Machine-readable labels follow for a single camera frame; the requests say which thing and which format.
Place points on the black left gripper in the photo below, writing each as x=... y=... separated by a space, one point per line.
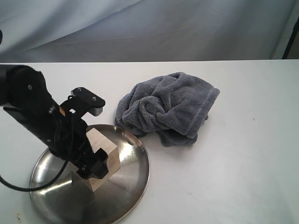
x=62 y=129

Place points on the wooden cube block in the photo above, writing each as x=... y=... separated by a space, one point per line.
x=99 y=143

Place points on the grey fluffy towel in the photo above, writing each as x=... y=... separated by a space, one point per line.
x=174 y=106

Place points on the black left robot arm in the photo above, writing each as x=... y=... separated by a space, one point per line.
x=24 y=96

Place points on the round stainless steel plate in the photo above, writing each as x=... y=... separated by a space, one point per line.
x=70 y=201

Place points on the grey backdrop cloth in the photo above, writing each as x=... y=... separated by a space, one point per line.
x=143 y=30

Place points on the black stand pole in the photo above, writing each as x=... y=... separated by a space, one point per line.
x=291 y=40

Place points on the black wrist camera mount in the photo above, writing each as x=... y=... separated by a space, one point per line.
x=83 y=101

